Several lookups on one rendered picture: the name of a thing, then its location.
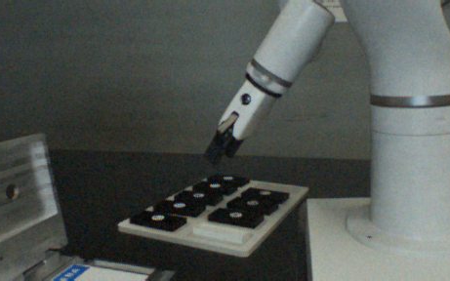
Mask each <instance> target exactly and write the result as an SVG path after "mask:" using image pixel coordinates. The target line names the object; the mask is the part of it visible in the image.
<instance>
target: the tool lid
mask: <svg viewBox="0 0 450 281"><path fill-rule="evenodd" d="M9 184H10V185H12V186H13V188H14V190H15V195H14V197H13V199H9V198H8V197H7V195H6V188H7V186H8V185H9ZM67 244H68V241H67V238H66V234H65V227H64V224H63V220H62V213H61V207H60V203H59V196H58V193H57V190H56V186H55V179H54V175H53V171H52V164H51V160H50V157H49V153H48V146H47V143H46V139H45V134H34V135H31V136H27V137H21V138H17V139H14V140H5V141H2V142H0V281H24V276H23V274H22V273H23V272H24V271H27V270H28V269H29V268H30V267H32V266H34V265H35V264H37V263H38V262H40V261H42V260H43V259H45V258H46V256H45V253H44V251H46V250H48V249H50V248H52V249H53V248H62V247H63V246H65V245H67Z"/></svg>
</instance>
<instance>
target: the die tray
mask: <svg viewBox="0 0 450 281"><path fill-rule="evenodd" d="M249 187H255V188H261V189H266V190H276V191H281V192H287V193H289V198H288V200H286V201H284V203H282V204H278V209H277V211H275V212H273V213H272V214H271V215H270V216H265V215H264V221H263V222H261V223H260V225H259V226H257V227H256V229H252V228H248V227H244V226H235V225H230V224H226V223H222V222H213V221H208V215H209V214H210V213H212V212H214V211H215V210H216V209H219V208H224V209H226V202H229V201H230V200H231V199H233V198H235V197H237V196H238V197H241V192H242V191H245V190H246V189H248V188H249ZM307 194H309V188H308V187H300V186H294V185H288V184H282V183H270V182H263V181H252V180H250V183H248V184H246V185H245V186H243V187H237V191H235V192H234V193H233V194H230V196H227V195H224V200H223V201H222V202H220V203H219V204H218V205H216V206H209V205H206V210H205V212H202V213H201V215H200V216H198V217H197V218H192V217H187V216H180V217H185V218H187V223H186V224H185V225H184V226H181V227H180V228H179V229H177V230H176V231H174V232H170V231H166V230H162V229H155V228H151V227H147V226H143V225H135V224H130V219H126V220H125V221H122V222H120V223H119V224H118V230H119V231H121V232H128V233H132V234H136V235H139V236H146V237H150V238H154V239H157V240H165V241H169V242H173V243H176V244H184V245H187V246H191V247H198V248H202V249H205V250H209V251H216V252H220V253H224V254H227V255H235V256H239V257H248V256H249V255H251V254H252V252H253V251H255V250H256V248H258V247H259V245H260V244H262V243H263V240H265V239H266V238H267V237H268V236H269V235H270V234H271V233H272V232H273V230H274V229H275V228H276V227H277V226H278V225H279V224H280V223H281V222H282V221H283V220H284V219H285V218H286V217H287V216H288V214H289V213H290V212H292V210H293V209H295V207H296V206H297V205H299V203H300V201H302V200H303V198H305V197H306V195H307ZM200 222H208V223H211V224H215V225H219V226H227V227H231V228H235V229H239V230H247V231H249V238H248V240H245V242H244V243H243V244H238V243H234V242H230V241H227V240H220V239H217V238H213V237H206V236H202V235H199V234H195V233H193V228H194V227H195V226H197V225H198V224H199V223H200Z"/></svg>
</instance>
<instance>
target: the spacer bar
mask: <svg viewBox="0 0 450 281"><path fill-rule="evenodd" d="M193 233H195V234H199V235H202V236H206V237H213V238H217V239H220V240H227V241H230V242H234V243H238V244H243V243H244V242H245V240H248V238H249V231H247V230H239V229H235V228H231V227H227V226H219V225H215V224H211V223H208V222H200V223H199V224H198V225H197V226H195V227H194V228H193Z"/></svg>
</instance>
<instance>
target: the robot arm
mask: <svg viewBox="0 0 450 281"><path fill-rule="evenodd" d="M276 3H277V5H278V7H279V10H280V14H279V16H278V17H277V18H276V20H275V22H274V24H273V26H272V27H271V28H270V30H269V32H268V34H267V35H266V38H265V39H264V41H263V43H262V44H261V45H260V47H259V49H258V51H257V52H256V54H255V55H254V56H253V57H252V60H251V61H249V62H248V66H247V68H246V70H247V72H246V74H245V78H246V79H247V81H246V82H245V84H244V85H243V86H242V87H241V89H240V90H239V91H238V93H237V94H236V96H235V97H234V99H233V100H232V101H231V103H230V105H229V106H228V107H227V108H226V111H225V113H224V115H223V117H222V119H221V120H220V128H219V129H218V130H216V135H215V136H214V137H213V138H212V142H211V143H210V144H209V147H208V148H207V149H206V151H205V153H204V155H203V157H204V158H205V159H207V160H208V161H209V162H211V163H212V165H213V166H217V165H218V164H219V162H220V160H221V158H223V155H226V157H227V158H233V156H234V154H235V153H236V151H237V149H238V148H239V147H240V146H241V142H243V141H245V138H248V137H252V136H253V135H254V134H256V133H257V132H258V131H259V130H260V127H261V126H262V125H263V122H264V121H265V119H266V116H267V115H268V114H269V112H270V110H271V109H272V107H273V105H274V103H275V101H276V100H277V98H281V97H282V94H287V93H288V90H289V89H290V88H291V87H292V84H293V83H294V82H295V79H297V77H298V76H299V74H300V72H302V70H303V68H304V67H305V65H306V63H307V62H314V61H316V60H318V59H320V57H321V56H323V53H324V51H325V49H326V46H327V43H326V41H327V38H326V33H327V31H329V29H330V27H331V26H332V24H333V22H334V21H335V20H336V18H335V16H334V15H333V13H332V12H331V11H329V10H328V9H327V8H326V7H323V6H322V0H276ZM340 5H341V7H342V9H343V11H344V15H345V16H346V18H347V22H348V23H349V24H350V28H351V29H352V31H353V32H354V35H355V36H356V38H357V41H358V42H359V43H360V45H361V48H362V49H363V51H364V53H365V56H366V59H367V60H368V63H369V75H370V78H369V98H370V204H365V205H362V206H360V207H358V208H355V209H354V210H353V211H351V212H350V213H349V214H348V217H347V230H348V234H349V235H350V236H351V237H352V238H353V239H355V240H356V241H357V242H358V243H361V244H362V245H364V246H367V247H368V248H371V249H375V250H377V251H379V252H382V253H387V254H390V255H393V256H401V257H404V258H409V259H428V260H442V259H450V31H449V28H448V26H447V24H446V22H445V18H444V16H443V14H442V11H441V10H447V9H450V0H340ZM229 129H231V130H232V132H230V131H229ZM225 133H227V137H225Z"/></svg>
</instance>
